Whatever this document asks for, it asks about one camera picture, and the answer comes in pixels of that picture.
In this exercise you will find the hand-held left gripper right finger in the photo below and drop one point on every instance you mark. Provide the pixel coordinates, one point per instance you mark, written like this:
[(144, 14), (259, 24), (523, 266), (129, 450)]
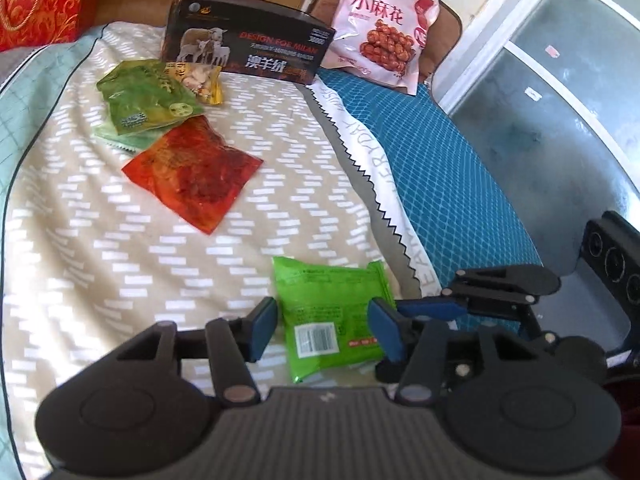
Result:
[(385, 330)]

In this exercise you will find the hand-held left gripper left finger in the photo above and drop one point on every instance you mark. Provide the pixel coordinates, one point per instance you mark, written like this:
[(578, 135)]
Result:
[(262, 327)]

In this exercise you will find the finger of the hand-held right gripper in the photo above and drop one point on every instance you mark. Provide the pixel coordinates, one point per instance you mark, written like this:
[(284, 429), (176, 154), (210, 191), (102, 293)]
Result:
[(510, 280), (430, 307)]

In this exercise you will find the bright green snack packet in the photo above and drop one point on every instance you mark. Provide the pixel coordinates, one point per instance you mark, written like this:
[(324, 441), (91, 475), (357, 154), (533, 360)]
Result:
[(325, 300)]

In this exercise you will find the blue patterned bed sheet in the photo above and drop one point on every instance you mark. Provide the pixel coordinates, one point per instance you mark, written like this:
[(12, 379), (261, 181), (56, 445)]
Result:
[(450, 185)]

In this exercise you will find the beige patterned quilt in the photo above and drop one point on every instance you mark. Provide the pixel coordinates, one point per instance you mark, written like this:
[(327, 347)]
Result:
[(150, 260)]

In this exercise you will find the white framed glass door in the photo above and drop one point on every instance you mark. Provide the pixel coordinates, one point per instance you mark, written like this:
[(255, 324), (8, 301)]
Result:
[(550, 110)]

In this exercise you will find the red snack packet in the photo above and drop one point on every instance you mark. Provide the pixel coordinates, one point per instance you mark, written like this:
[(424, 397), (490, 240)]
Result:
[(190, 170)]

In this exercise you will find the brown cushioned chair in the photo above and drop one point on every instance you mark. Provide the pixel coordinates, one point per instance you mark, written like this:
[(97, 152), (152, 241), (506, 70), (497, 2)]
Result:
[(445, 50)]

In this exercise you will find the pale green snack packet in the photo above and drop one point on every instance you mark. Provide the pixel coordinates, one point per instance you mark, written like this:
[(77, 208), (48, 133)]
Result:
[(112, 137)]

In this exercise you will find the yellow nut snack packet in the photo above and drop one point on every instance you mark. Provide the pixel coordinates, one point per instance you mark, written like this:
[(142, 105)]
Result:
[(200, 80)]

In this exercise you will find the dark green snack packet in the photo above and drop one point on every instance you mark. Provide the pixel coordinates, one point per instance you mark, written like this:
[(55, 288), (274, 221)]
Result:
[(145, 95)]

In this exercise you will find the black cardboard box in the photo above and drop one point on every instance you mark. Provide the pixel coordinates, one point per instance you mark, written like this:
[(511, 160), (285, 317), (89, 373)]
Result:
[(280, 45)]

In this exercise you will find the large pink snack bag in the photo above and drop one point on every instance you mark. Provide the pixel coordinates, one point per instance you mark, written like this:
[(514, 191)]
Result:
[(380, 10)]

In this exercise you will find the red gift box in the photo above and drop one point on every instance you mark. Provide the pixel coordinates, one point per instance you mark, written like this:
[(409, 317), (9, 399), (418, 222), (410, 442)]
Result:
[(40, 0)]

